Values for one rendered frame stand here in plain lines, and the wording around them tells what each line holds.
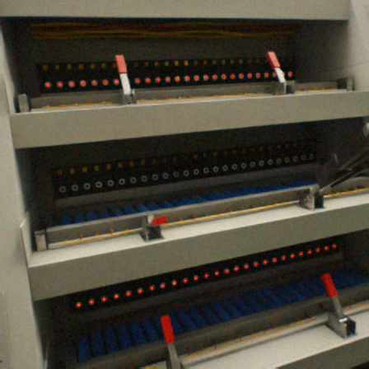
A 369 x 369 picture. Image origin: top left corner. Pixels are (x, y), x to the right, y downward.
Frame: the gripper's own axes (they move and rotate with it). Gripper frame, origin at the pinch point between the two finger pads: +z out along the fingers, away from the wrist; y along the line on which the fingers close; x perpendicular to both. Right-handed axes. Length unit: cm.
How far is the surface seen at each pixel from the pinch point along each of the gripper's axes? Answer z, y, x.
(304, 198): 8.3, -1.0, -1.3
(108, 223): 10.2, -32.1, 0.4
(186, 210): 10.4, -20.3, 0.5
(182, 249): 7.2, -23.2, -5.7
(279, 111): 4.5, -2.6, 12.9
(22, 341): 7.7, -43.9, -12.3
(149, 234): 9.0, -26.8, -2.4
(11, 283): 6.6, -44.3, -5.8
